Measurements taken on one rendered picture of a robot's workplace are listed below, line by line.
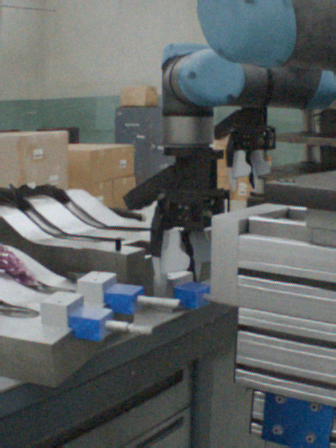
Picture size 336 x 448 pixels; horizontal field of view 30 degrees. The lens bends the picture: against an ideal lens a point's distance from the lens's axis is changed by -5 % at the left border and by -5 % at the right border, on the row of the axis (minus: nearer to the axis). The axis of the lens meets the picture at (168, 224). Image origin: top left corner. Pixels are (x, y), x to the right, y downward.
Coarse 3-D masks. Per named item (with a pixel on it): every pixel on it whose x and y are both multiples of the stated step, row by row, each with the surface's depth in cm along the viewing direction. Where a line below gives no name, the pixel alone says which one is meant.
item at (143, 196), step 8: (168, 168) 95; (152, 176) 97; (160, 176) 96; (168, 176) 95; (144, 184) 98; (152, 184) 97; (160, 184) 96; (168, 184) 95; (136, 192) 99; (144, 192) 98; (152, 192) 97; (160, 192) 98; (128, 200) 100; (136, 200) 99; (144, 200) 99; (152, 200) 101; (128, 208) 101; (136, 208) 101; (144, 208) 101
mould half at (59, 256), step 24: (72, 192) 132; (0, 216) 112; (24, 216) 115; (48, 216) 118; (72, 216) 122; (96, 216) 126; (0, 240) 113; (24, 240) 109; (48, 240) 109; (72, 240) 108; (144, 240) 106; (48, 264) 106; (72, 264) 103; (96, 264) 100; (120, 264) 97; (144, 264) 100; (144, 288) 101
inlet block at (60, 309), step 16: (48, 304) 74; (64, 304) 74; (80, 304) 77; (48, 320) 74; (64, 320) 74; (80, 320) 74; (96, 320) 73; (112, 320) 76; (80, 336) 74; (96, 336) 73
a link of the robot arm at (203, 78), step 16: (176, 64) 86; (192, 64) 77; (208, 64) 77; (224, 64) 78; (240, 64) 78; (176, 80) 83; (192, 80) 78; (208, 80) 78; (224, 80) 78; (240, 80) 78; (256, 80) 81; (176, 96) 88; (192, 96) 80; (208, 96) 78; (224, 96) 78; (240, 96) 81; (256, 96) 82
